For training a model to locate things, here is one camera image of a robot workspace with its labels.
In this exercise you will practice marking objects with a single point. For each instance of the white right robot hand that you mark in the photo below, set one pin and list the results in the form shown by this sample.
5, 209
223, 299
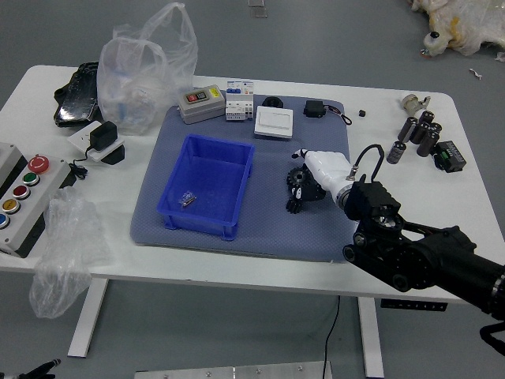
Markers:
329, 167

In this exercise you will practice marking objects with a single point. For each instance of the black-white left robot hand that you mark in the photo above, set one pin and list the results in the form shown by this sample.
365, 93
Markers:
39, 371

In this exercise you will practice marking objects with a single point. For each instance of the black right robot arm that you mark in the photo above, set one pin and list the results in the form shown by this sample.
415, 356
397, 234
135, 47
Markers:
414, 252

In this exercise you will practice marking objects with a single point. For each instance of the small black gear nut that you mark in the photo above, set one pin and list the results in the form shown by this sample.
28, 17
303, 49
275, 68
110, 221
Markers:
293, 206

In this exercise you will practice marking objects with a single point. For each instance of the small black module box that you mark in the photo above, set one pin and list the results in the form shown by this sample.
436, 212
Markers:
313, 108

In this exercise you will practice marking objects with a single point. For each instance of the blue plastic box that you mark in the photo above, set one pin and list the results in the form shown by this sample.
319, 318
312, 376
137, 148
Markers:
185, 177

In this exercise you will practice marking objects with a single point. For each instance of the grey push-button control box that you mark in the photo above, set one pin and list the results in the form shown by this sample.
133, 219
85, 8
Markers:
27, 205

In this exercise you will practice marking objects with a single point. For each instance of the black cylindrical capacitor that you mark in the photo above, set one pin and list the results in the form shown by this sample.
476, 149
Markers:
419, 132
408, 129
429, 143
426, 117
396, 152
436, 127

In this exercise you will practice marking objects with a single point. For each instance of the white table leg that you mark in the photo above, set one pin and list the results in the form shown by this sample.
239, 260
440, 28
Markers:
372, 339
88, 316

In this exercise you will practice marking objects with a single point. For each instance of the black round knob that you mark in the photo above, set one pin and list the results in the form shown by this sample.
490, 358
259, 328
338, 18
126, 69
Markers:
272, 102

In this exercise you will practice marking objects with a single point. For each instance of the blue-grey mat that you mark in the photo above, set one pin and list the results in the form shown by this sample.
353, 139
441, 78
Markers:
276, 237

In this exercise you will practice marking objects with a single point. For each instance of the white circuit breaker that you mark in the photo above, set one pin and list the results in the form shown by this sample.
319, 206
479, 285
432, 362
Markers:
238, 100

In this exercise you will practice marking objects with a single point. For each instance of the crumpled clear plastic bag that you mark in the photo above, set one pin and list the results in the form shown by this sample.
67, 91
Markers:
63, 252

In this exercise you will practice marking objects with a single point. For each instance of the black module with green terminals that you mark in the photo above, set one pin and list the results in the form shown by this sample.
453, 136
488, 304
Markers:
450, 156

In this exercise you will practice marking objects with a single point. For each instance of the small metal screw part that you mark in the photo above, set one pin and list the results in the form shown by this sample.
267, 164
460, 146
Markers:
188, 198

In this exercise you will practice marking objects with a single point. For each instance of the black table control panel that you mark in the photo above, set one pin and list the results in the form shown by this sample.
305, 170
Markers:
414, 306

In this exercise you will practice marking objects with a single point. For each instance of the clear plastic piece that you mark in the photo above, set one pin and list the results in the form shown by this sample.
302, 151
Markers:
258, 12

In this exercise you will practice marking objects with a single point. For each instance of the white paper scrap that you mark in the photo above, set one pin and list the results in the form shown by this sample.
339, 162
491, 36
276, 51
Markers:
476, 73

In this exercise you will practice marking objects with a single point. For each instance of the silver metal plate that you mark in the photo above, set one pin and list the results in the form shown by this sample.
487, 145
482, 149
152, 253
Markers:
233, 373

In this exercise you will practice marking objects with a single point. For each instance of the large clear plastic bag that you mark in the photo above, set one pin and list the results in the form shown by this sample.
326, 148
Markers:
134, 87

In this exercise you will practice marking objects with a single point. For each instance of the black block under plate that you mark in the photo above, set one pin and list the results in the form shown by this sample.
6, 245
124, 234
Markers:
117, 156

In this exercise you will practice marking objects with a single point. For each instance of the black power adapter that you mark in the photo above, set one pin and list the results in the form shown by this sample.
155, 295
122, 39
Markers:
103, 135

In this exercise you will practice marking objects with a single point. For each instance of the white socket plate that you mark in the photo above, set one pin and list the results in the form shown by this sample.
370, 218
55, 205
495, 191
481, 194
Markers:
79, 138

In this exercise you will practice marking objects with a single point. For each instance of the black plastic tray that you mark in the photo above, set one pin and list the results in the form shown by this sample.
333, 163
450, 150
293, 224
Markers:
77, 98

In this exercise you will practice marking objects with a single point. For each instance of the white wall switch panel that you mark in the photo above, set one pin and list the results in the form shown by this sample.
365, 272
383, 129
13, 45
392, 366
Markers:
274, 122

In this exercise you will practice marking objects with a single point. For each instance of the grey two-button switch box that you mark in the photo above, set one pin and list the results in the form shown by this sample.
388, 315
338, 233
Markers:
199, 104

